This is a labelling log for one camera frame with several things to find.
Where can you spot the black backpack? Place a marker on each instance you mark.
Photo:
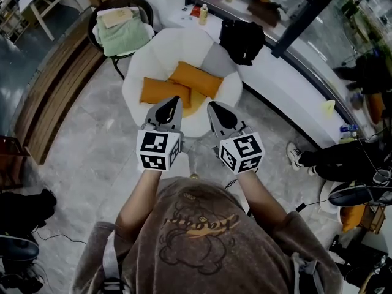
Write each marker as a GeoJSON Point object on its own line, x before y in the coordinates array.
{"type": "Point", "coordinates": [245, 41]}

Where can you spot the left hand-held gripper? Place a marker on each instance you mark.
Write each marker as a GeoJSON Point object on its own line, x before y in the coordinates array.
{"type": "Point", "coordinates": [153, 149]}

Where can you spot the pale yellow cloth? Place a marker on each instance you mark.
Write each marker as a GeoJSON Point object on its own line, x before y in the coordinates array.
{"type": "Point", "coordinates": [327, 107]}

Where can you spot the white round lounge chair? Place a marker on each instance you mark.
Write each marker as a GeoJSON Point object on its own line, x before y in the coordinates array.
{"type": "Point", "coordinates": [159, 51]}

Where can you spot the white window bench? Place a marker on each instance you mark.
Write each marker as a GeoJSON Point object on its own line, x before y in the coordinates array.
{"type": "Point", "coordinates": [291, 81]}

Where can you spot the grey cushion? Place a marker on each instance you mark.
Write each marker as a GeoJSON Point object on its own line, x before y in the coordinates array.
{"type": "Point", "coordinates": [217, 60]}

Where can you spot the yellow drink bottle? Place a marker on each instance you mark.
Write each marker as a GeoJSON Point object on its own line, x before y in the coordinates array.
{"type": "Point", "coordinates": [203, 15]}

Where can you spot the small red packet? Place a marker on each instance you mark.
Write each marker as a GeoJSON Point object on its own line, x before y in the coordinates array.
{"type": "Point", "coordinates": [195, 11]}

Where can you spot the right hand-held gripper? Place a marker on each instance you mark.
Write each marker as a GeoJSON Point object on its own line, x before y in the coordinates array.
{"type": "Point", "coordinates": [245, 152]}

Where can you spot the person's right forearm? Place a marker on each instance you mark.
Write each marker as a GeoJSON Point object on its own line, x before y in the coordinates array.
{"type": "Point", "coordinates": [263, 198]}

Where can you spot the reddish wooden cabinet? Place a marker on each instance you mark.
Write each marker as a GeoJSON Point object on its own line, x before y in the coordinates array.
{"type": "Point", "coordinates": [12, 164]}

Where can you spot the green knitted blanket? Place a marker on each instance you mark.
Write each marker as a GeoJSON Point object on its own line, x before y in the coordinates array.
{"type": "Point", "coordinates": [122, 38]}

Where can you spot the beige folded towel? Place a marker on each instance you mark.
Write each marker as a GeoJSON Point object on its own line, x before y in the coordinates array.
{"type": "Point", "coordinates": [119, 16]}

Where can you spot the yellow round seat cushion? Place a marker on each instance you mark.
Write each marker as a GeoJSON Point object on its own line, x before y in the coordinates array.
{"type": "Point", "coordinates": [196, 103]}

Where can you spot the long wooden slat bench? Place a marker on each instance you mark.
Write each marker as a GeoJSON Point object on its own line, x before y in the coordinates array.
{"type": "Point", "coordinates": [55, 103]}

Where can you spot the clear bottle blue label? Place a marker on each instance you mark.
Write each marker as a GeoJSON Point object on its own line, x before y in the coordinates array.
{"type": "Point", "coordinates": [348, 130]}

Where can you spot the person's brown printed t-shirt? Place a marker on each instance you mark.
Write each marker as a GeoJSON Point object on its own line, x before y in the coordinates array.
{"type": "Point", "coordinates": [202, 247]}

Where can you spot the person's beige shoe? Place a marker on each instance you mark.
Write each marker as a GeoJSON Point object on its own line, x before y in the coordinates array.
{"type": "Point", "coordinates": [193, 176]}

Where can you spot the person's left forearm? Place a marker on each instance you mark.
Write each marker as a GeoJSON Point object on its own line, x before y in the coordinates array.
{"type": "Point", "coordinates": [137, 201]}

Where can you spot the black window frame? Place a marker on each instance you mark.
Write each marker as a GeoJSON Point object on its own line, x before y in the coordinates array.
{"type": "Point", "coordinates": [301, 20]}

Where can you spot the white curved chair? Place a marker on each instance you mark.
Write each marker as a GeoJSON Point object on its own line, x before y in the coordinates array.
{"type": "Point", "coordinates": [329, 207]}

